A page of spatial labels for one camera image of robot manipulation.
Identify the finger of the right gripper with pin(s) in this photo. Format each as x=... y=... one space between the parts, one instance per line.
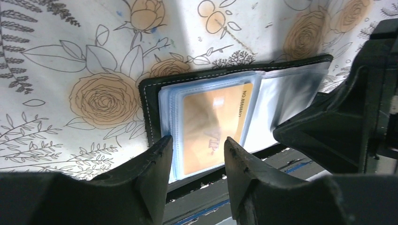
x=351 y=129

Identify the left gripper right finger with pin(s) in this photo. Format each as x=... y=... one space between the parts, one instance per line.
x=275 y=198

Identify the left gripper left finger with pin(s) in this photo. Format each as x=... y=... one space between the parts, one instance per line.
x=133 y=193

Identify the orange credit card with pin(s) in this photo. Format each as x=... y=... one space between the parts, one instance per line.
x=209 y=118

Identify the black leather card holder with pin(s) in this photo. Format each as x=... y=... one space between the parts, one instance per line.
x=280 y=91

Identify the floral pattern table mat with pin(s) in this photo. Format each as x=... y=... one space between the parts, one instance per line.
x=70 y=69

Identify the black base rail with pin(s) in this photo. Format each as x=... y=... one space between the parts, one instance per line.
x=206 y=198

